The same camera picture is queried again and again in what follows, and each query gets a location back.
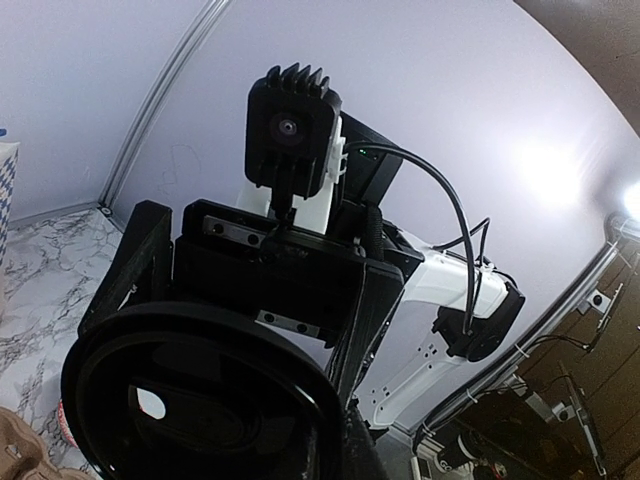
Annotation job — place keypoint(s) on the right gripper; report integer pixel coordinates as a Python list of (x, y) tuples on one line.
[(244, 262)]

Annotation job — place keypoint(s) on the black cup lid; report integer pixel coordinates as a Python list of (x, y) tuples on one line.
[(174, 390)]

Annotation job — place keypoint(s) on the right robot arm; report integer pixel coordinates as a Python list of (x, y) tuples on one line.
[(475, 305)]

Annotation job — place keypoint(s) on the checkered paper takeout bag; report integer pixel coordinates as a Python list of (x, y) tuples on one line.
[(9, 160)]

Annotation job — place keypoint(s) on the red patterned bowl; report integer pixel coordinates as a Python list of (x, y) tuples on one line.
[(64, 426)]

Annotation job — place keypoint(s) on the cardboard cup carrier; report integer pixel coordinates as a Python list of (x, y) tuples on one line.
[(24, 454)]

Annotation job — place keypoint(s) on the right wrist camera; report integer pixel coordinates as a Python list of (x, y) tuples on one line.
[(292, 115)]

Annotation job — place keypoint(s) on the right aluminium frame post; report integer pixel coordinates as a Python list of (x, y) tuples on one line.
[(195, 35)]

